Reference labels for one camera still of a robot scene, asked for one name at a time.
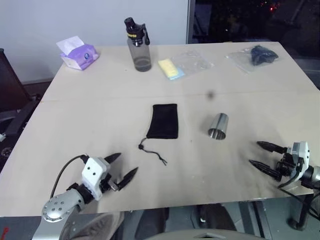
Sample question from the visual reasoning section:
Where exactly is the grey rounded shoe shape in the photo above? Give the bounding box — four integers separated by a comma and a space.
59, 212, 126, 240

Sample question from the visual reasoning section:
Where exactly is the yellow and blue sponge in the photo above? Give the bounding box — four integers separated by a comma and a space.
157, 58, 185, 82

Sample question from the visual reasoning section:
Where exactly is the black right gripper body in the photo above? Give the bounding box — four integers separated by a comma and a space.
276, 151, 303, 180

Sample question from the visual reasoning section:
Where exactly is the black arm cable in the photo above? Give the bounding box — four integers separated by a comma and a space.
277, 172, 320, 221
49, 154, 89, 198

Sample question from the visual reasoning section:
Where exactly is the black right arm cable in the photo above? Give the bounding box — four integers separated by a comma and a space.
277, 172, 320, 221

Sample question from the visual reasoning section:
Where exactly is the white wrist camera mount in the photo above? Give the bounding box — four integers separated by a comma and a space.
286, 141, 312, 181
81, 156, 112, 201

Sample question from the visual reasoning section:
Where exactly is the grey water bottle black cap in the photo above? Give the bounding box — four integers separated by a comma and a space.
124, 16, 153, 73

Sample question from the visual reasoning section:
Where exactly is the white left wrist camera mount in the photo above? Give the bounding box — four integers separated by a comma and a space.
81, 156, 112, 201

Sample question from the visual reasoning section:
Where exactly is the empty clear plastic bag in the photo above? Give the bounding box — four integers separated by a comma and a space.
171, 48, 216, 76

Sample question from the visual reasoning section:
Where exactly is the black bundled item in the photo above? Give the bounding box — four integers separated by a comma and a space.
249, 44, 280, 67

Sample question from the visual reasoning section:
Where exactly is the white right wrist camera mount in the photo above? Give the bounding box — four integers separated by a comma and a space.
286, 141, 312, 181

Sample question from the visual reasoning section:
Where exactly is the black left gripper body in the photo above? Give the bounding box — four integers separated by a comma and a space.
100, 172, 121, 194

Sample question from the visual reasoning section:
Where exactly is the black table leg with caster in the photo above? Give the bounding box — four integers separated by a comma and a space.
286, 193, 315, 231

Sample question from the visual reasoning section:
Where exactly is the black drawstring pouch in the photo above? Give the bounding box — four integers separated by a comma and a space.
137, 103, 180, 167

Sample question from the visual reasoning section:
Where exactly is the grey window frame post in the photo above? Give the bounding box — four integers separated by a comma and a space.
186, 0, 198, 45

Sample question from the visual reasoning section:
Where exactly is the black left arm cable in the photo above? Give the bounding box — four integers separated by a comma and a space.
49, 154, 89, 198

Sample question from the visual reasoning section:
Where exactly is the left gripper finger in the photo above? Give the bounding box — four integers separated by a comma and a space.
116, 166, 139, 191
104, 152, 123, 166

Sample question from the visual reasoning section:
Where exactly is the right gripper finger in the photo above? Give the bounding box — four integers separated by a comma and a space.
248, 159, 282, 182
256, 141, 289, 154

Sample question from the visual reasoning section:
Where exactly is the purple tissue pack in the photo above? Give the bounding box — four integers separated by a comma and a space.
55, 36, 101, 72

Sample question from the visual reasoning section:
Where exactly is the stainless steel cup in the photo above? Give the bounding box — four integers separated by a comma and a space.
207, 112, 231, 141

